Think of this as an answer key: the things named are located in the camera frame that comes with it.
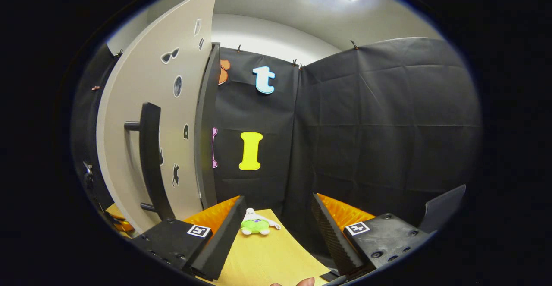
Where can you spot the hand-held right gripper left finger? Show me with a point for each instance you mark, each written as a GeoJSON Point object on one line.
{"type": "Point", "coordinates": [220, 245]}

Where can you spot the black backdrop cloth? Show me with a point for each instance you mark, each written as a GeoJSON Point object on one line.
{"type": "Point", "coordinates": [388, 126]}

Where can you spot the dark grey cabinet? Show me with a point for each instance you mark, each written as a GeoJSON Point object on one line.
{"type": "Point", "coordinates": [207, 148]}

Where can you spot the green plush toy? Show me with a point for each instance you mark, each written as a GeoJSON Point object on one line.
{"type": "Point", "coordinates": [255, 226]}

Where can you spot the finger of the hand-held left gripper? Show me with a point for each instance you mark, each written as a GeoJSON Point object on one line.
{"type": "Point", "coordinates": [123, 226]}

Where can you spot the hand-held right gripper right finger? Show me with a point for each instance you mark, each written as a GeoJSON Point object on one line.
{"type": "Point", "coordinates": [332, 234]}

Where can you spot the dark grey panel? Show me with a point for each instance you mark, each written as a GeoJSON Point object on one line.
{"type": "Point", "coordinates": [444, 208]}

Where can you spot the beige cabinet door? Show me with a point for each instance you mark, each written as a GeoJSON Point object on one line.
{"type": "Point", "coordinates": [129, 83]}

